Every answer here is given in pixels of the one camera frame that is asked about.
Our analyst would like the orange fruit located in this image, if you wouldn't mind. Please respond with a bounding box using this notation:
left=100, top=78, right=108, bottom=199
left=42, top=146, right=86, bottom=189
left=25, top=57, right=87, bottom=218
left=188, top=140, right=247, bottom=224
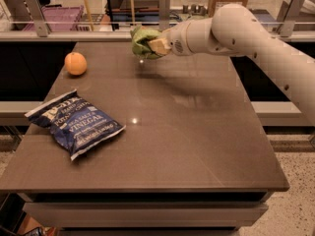
left=64, top=52, right=87, bottom=76

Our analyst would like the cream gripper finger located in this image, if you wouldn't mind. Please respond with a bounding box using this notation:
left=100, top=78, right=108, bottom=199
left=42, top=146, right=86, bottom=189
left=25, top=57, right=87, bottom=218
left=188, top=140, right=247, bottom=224
left=148, top=37, right=171, bottom=56

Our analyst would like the right metal railing post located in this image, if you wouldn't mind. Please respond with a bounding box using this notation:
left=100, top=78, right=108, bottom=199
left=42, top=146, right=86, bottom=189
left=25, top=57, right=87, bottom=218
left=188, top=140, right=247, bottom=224
left=277, top=0, right=315, bottom=37

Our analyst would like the pink plastic crate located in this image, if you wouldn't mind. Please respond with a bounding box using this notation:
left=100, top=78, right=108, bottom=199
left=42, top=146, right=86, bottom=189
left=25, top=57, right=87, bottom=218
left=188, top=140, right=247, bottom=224
left=23, top=5, right=86, bottom=32

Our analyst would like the left metal railing post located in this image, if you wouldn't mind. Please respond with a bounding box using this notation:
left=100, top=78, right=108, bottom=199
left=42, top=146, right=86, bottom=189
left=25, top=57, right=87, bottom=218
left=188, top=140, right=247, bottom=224
left=25, top=0, right=50, bottom=37

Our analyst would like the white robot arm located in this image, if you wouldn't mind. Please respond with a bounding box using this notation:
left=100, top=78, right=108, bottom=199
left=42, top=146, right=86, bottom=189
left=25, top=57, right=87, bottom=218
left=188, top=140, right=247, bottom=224
left=149, top=4, right=315, bottom=124

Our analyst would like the green jalapeno chip bag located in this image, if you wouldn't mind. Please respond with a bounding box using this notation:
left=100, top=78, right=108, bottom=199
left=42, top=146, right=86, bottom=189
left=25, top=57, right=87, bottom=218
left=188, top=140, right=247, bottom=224
left=130, top=26, right=161, bottom=59

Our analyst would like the centre metal railing post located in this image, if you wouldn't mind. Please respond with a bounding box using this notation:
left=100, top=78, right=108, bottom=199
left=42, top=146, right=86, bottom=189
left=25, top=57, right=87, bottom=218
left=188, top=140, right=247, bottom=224
left=158, top=0, right=170, bottom=31

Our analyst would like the blue salt vinegar chip bag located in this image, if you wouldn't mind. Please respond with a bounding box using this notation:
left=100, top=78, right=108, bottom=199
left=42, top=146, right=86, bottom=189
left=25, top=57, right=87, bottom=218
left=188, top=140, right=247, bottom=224
left=25, top=89, right=125, bottom=160

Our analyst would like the metal railing post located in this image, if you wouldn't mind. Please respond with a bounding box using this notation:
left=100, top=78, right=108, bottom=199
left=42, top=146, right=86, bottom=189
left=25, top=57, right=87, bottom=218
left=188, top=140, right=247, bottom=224
left=25, top=0, right=50, bottom=37
left=158, top=0, right=170, bottom=31
left=277, top=0, right=315, bottom=37

